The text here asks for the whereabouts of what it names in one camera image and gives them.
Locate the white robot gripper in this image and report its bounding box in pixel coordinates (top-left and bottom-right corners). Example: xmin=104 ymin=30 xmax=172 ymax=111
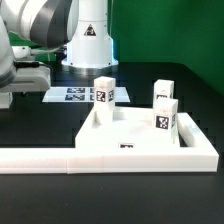
xmin=0 ymin=62 xmax=52 ymax=93

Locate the white marker sheet with tags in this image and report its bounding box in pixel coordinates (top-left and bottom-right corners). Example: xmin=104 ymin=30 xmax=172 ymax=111
xmin=43 ymin=87 xmax=130 ymax=103

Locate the white L-shaped obstacle fence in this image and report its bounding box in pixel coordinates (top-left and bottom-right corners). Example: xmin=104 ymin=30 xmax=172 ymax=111
xmin=0 ymin=113 xmax=219 ymax=174

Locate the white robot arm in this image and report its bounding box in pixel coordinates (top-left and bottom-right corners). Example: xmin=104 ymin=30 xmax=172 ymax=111
xmin=0 ymin=0 xmax=118 ymax=93

